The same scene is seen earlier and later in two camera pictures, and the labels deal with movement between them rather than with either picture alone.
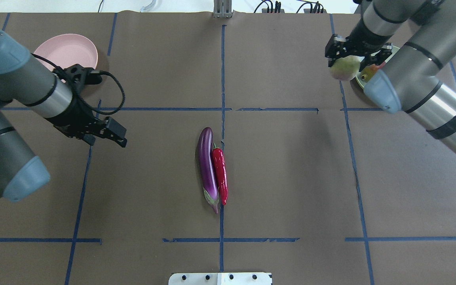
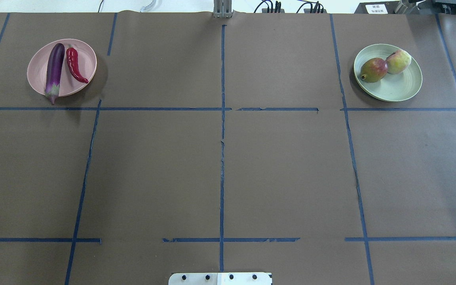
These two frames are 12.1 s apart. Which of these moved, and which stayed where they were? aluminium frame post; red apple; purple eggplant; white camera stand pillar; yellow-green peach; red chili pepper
Moved: purple eggplant; yellow-green peach; red chili pepper
Stayed: red apple; white camera stand pillar; aluminium frame post
